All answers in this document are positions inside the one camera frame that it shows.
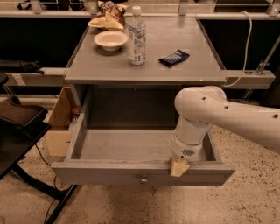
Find white bowl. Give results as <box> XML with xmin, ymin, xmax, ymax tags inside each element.
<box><xmin>94</xmin><ymin>31</ymin><xmax>128</xmax><ymax>52</ymax></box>

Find clear plastic water bottle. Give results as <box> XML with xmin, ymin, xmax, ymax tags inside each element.
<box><xmin>127</xmin><ymin>6</ymin><xmax>146</xmax><ymax>66</ymax></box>

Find dark blue snack packet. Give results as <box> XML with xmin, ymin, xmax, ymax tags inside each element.
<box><xmin>158</xmin><ymin>49</ymin><xmax>190</xmax><ymax>67</ymax></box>

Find white hanging cable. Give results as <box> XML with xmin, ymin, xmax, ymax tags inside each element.
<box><xmin>221</xmin><ymin>10</ymin><xmax>253</xmax><ymax>88</ymax></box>

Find yellow chip bag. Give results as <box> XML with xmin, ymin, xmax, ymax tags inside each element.
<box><xmin>87</xmin><ymin>15</ymin><xmax>124</xmax><ymax>32</ymax></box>

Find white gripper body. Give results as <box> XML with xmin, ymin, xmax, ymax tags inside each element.
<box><xmin>171</xmin><ymin>115</ymin><xmax>212</xmax><ymax>163</ymax></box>

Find grey drawer cabinet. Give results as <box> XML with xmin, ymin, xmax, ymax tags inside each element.
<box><xmin>66</xmin><ymin>16</ymin><xmax>226</xmax><ymax>129</ymax></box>

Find cardboard box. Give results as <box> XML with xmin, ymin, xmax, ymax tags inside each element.
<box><xmin>45</xmin><ymin>87</ymin><xmax>80</xmax><ymax>157</ymax></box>

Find metal frame rail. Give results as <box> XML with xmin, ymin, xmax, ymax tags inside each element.
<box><xmin>1</xmin><ymin>68</ymin><xmax>276</xmax><ymax>89</ymax></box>

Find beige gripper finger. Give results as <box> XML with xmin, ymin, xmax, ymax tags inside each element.
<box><xmin>171</xmin><ymin>158</ymin><xmax>190</xmax><ymax>177</ymax></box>

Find black rolling stand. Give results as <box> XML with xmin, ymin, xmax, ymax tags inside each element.
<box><xmin>0</xmin><ymin>73</ymin><xmax>77</xmax><ymax>224</ymax></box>

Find black floor cable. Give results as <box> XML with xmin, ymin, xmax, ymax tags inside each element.
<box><xmin>34</xmin><ymin>143</ymin><xmax>68</xmax><ymax>224</ymax></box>

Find grey top drawer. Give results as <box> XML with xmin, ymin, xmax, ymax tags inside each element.
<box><xmin>52</xmin><ymin>87</ymin><xmax>235</xmax><ymax>186</ymax></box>

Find brown snack bag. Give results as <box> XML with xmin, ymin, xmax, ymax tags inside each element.
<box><xmin>99</xmin><ymin>1</ymin><xmax>126</xmax><ymax>25</ymax></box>

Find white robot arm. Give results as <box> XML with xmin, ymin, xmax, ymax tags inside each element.
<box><xmin>171</xmin><ymin>86</ymin><xmax>280</xmax><ymax>177</ymax></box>

